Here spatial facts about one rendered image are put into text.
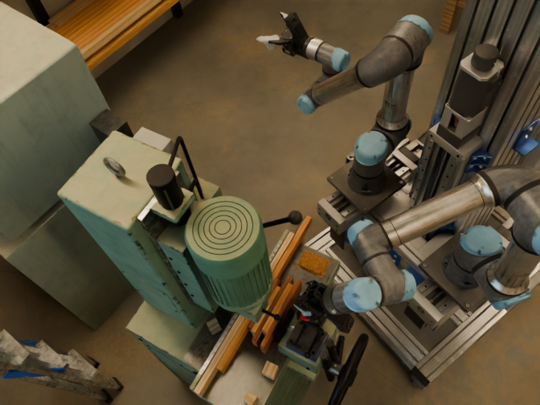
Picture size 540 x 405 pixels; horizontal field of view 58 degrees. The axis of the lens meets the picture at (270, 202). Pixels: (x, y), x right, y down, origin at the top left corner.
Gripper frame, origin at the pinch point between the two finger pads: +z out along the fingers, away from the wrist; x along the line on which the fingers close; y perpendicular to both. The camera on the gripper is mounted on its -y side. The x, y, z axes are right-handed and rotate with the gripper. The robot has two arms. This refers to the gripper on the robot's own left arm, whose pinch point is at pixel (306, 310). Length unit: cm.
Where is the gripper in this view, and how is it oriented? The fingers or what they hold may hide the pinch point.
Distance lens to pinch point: 143.3
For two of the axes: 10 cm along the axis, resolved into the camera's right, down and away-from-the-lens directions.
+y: -7.9, -6.0, -1.4
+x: -4.9, 7.6, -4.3
